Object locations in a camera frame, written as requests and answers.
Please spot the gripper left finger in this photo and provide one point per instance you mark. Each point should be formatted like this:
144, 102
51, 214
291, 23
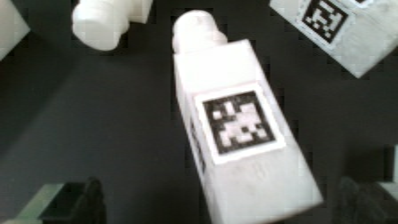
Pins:
67, 203

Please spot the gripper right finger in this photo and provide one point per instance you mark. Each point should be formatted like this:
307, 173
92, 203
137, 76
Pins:
366, 205

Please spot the white square tabletop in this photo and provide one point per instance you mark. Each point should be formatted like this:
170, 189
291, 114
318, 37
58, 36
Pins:
14, 27

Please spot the white table leg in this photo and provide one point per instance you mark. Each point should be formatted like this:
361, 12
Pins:
101, 18
256, 179
350, 27

